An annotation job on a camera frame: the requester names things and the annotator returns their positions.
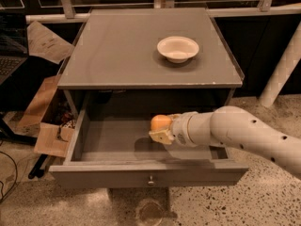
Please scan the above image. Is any black stand leg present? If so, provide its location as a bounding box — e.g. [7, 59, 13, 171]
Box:
[0, 116, 37, 146]

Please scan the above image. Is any white paper bowl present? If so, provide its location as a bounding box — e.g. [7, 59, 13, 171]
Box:
[157, 36, 199, 63]

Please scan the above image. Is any grey open top drawer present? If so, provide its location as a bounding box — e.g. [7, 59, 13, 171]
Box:
[49, 107, 250, 189]

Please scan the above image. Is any white horizontal rail pipe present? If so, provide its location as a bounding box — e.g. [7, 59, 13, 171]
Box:
[26, 3, 301, 24]

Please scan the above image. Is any small metal drawer knob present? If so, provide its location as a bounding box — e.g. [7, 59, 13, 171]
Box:
[147, 176, 155, 186]

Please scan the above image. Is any orange fruit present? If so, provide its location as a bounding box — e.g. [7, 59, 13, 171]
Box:
[150, 115, 172, 131]

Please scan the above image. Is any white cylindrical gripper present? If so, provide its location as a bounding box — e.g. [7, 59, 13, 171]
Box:
[149, 112, 217, 147]

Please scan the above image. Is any crumpled brown paper sheet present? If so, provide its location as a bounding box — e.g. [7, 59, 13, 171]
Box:
[27, 21, 74, 64]

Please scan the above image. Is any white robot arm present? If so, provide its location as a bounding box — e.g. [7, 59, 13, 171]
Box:
[149, 105, 301, 179]

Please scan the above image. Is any open cardboard box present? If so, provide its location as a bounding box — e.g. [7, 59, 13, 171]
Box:
[18, 75, 75, 158]

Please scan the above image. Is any black laptop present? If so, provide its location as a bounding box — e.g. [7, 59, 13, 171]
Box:
[0, 11, 29, 85]

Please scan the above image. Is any black cable on floor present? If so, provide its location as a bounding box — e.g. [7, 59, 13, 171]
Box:
[0, 150, 19, 202]

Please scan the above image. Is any grey cabinet with counter top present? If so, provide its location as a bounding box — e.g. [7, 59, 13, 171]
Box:
[58, 8, 244, 119]

